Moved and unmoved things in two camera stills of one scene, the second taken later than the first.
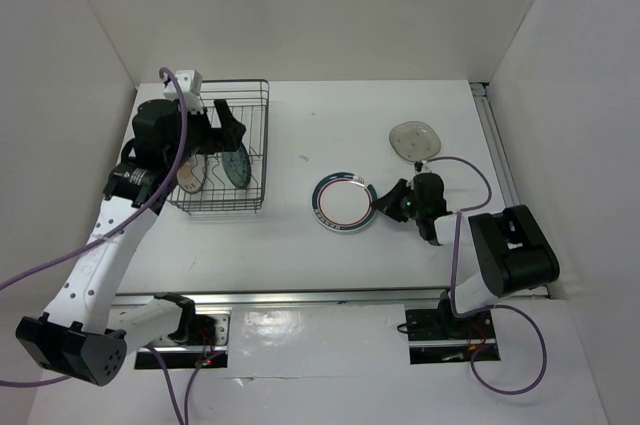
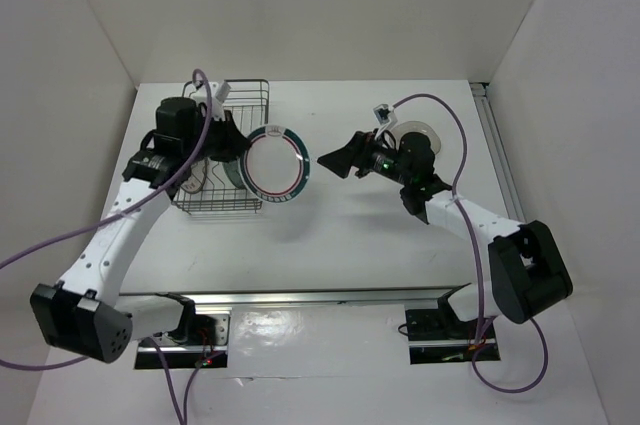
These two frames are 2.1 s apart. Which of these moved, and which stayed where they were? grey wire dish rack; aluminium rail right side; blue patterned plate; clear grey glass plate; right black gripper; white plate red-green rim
Moved: white plate red-green rim; right black gripper
Stayed: blue patterned plate; grey wire dish rack; aluminium rail right side; clear grey glass plate
